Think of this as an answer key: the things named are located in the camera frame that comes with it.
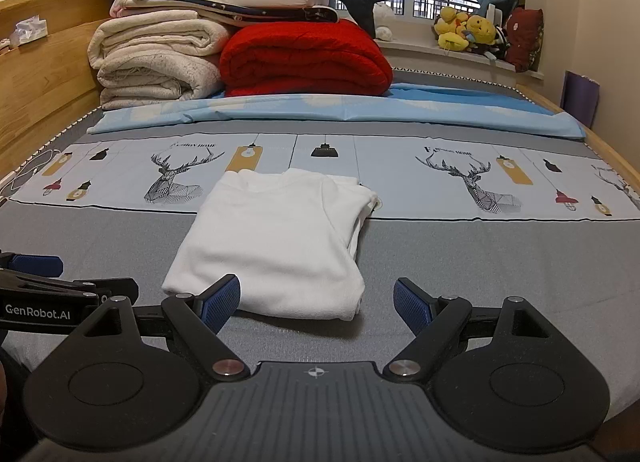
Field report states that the light blue sheet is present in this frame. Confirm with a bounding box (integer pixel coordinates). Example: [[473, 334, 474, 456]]
[[86, 83, 587, 141]]

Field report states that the dark patterned folded cloth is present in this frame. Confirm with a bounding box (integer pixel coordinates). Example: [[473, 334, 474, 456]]
[[121, 0, 341, 25]]

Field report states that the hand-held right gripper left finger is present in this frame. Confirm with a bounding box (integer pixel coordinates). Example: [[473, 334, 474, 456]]
[[65, 273, 251, 383]]

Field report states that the white cable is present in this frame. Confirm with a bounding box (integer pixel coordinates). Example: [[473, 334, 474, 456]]
[[0, 148, 57, 199]]

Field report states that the cream folded quilt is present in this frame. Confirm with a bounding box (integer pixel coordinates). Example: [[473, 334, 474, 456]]
[[97, 52, 225, 111], [87, 16, 234, 75]]

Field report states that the deer printed bed sheet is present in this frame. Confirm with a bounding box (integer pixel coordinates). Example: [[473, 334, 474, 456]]
[[0, 133, 640, 221]]

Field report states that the yellow and blue plush toy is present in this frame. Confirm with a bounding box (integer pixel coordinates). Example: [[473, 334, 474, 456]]
[[462, 15, 497, 46]]

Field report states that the red folded blanket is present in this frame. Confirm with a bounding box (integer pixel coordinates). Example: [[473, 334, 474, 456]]
[[219, 19, 394, 97]]

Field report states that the yellow duck plush toy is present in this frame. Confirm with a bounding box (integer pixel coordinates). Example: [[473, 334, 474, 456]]
[[433, 6, 472, 51]]

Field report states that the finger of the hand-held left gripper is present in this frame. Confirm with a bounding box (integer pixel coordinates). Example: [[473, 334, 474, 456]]
[[0, 269, 140, 305], [0, 252, 65, 279]]

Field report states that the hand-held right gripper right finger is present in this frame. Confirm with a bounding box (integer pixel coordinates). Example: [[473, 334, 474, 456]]
[[382, 277, 568, 384]]

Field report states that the window sill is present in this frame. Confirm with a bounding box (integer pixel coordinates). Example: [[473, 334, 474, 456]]
[[374, 36, 544, 81]]

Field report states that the white plush toy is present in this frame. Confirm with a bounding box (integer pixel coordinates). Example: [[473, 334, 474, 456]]
[[373, 2, 397, 41]]

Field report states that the striped plush toy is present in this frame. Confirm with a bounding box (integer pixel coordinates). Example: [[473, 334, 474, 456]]
[[477, 26, 512, 61]]

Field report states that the tissue pack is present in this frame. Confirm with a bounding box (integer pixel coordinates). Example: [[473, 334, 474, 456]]
[[10, 15, 49, 46]]

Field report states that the white long-sleeve shirt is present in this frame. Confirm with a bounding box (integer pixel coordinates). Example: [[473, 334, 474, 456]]
[[161, 168, 379, 321]]

